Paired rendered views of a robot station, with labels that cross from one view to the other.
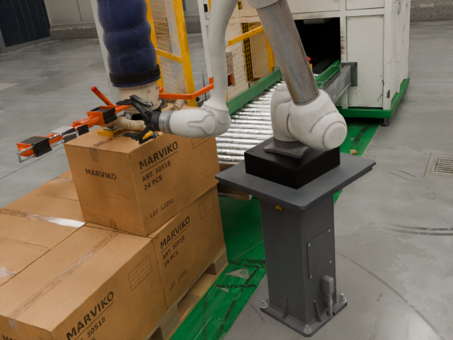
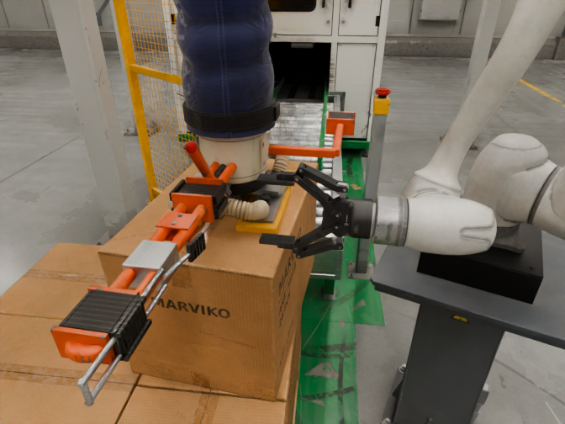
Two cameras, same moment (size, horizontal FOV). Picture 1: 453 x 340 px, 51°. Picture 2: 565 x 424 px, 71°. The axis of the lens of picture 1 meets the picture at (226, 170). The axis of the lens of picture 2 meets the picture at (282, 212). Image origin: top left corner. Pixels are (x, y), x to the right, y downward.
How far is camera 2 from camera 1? 1.37 m
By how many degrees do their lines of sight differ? 21
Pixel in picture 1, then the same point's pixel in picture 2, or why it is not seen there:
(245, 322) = not seen: outside the picture
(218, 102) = (454, 175)
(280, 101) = (519, 167)
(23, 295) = not seen: outside the picture
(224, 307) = not seen: outside the picture
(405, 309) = (540, 395)
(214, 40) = (528, 56)
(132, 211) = (255, 366)
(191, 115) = (465, 214)
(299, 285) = (464, 409)
